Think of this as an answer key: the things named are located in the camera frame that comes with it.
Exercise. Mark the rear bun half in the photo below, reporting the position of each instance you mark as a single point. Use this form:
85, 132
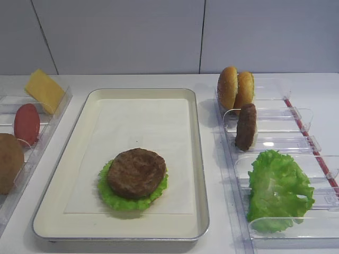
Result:
245, 90

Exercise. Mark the front bun half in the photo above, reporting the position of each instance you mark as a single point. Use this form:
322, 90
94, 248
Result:
227, 87

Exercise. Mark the clear left acrylic rack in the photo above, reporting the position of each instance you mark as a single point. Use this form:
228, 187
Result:
32, 154

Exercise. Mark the white paper tray liner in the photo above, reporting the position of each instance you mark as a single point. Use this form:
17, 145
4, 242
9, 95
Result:
116, 125

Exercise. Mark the bun half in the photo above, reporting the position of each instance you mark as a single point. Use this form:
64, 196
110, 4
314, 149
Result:
227, 87
245, 90

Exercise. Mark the meat patty on tray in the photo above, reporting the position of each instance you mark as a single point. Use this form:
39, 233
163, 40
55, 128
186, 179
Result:
136, 173

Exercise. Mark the red tomato slice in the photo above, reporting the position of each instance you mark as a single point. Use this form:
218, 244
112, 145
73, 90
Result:
27, 125

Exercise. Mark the clear acrylic rack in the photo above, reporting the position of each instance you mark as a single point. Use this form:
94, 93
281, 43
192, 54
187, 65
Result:
32, 154
284, 127

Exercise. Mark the clear right acrylic rack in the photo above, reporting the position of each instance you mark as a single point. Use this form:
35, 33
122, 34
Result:
284, 127

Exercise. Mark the brown bun in left rack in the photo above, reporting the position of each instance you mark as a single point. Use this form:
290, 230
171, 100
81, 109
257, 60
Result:
12, 159

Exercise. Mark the orange cheese slice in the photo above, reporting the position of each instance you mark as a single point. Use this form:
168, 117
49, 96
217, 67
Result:
45, 90

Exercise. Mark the cream metal tray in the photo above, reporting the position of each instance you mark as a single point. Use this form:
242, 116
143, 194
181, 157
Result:
51, 222

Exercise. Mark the lettuce leaf on tray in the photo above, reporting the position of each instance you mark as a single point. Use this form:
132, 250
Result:
118, 203

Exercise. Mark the upright meat patty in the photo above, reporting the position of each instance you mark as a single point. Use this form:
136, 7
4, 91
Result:
246, 127

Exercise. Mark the lettuce leaf in rack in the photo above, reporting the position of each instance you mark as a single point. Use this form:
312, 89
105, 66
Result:
280, 191

